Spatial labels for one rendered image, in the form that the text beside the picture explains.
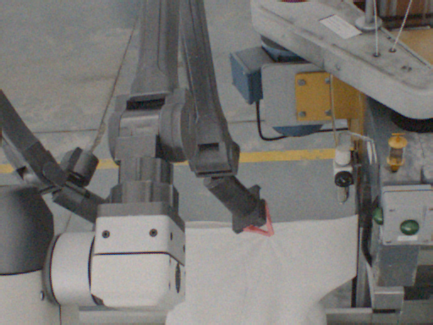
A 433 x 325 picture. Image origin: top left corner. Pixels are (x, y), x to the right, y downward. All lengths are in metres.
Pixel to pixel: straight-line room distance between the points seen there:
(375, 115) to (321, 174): 1.87
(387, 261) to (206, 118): 0.41
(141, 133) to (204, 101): 0.31
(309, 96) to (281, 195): 1.56
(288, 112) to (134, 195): 0.70
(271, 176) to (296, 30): 1.81
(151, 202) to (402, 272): 0.59
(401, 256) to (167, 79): 0.54
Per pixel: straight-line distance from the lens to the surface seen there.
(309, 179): 2.94
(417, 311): 1.94
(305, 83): 1.31
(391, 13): 1.38
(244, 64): 1.33
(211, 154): 1.11
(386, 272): 1.15
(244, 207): 1.20
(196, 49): 1.06
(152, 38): 0.86
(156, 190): 0.73
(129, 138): 0.78
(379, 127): 1.08
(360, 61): 1.11
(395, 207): 0.96
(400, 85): 1.05
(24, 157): 1.22
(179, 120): 0.77
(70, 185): 1.27
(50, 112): 3.74
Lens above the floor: 2.01
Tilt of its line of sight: 41 degrees down
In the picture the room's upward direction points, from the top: 9 degrees counter-clockwise
